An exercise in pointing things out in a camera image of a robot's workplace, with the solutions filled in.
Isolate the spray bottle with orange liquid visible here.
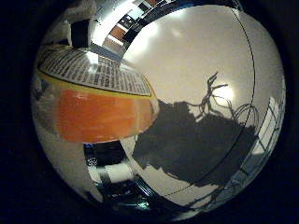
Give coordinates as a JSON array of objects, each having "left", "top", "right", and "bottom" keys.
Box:
[{"left": 30, "top": 46, "right": 161, "bottom": 145}]

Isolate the shelf unit with brown compartments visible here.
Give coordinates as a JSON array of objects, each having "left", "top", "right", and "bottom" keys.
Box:
[{"left": 93, "top": 0, "right": 177, "bottom": 54}]

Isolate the white frame rack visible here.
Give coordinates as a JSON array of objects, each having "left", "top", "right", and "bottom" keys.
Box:
[{"left": 241, "top": 95, "right": 286, "bottom": 176}]

